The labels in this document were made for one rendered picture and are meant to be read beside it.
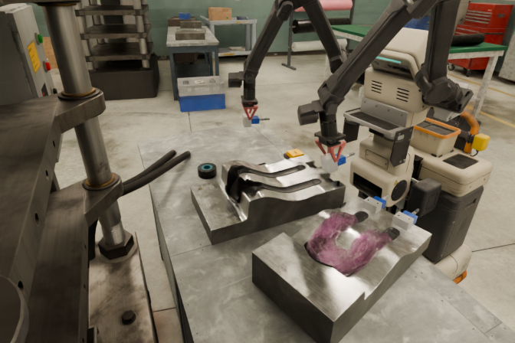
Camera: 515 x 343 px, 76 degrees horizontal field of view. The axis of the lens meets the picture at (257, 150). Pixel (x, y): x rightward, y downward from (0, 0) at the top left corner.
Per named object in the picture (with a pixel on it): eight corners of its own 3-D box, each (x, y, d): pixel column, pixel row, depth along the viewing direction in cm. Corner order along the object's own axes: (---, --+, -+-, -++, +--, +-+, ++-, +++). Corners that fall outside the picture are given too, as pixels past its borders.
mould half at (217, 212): (305, 172, 141) (307, 145, 135) (342, 206, 120) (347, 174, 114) (191, 200, 123) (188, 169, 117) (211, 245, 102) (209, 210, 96)
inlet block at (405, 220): (409, 212, 113) (412, 199, 111) (424, 219, 110) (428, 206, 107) (390, 229, 105) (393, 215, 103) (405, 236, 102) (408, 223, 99)
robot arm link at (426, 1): (445, -4, 75) (424, -28, 81) (429, -13, 73) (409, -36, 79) (335, 116, 105) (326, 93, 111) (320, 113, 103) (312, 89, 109)
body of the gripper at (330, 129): (330, 145, 110) (329, 125, 107) (313, 138, 118) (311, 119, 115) (346, 139, 112) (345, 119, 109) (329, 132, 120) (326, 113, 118)
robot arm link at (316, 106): (338, 102, 101) (330, 83, 106) (302, 109, 101) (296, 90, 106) (335, 126, 111) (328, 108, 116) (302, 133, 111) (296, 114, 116)
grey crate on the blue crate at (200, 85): (221, 86, 468) (221, 75, 461) (225, 94, 433) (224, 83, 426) (178, 88, 456) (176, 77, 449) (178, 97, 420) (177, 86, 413)
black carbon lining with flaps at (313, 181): (301, 168, 131) (303, 147, 127) (324, 188, 118) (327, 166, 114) (218, 187, 118) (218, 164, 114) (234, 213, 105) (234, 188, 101)
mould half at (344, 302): (355, 208, 119) (360, 183, 114) (428, 247, 102) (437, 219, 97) (251, 282, 90) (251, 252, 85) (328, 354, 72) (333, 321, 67)
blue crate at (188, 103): (221, 99, 478) (221, 85, 468) (226, 109, 442) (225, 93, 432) (179, 102, 465) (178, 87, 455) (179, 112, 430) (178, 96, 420)
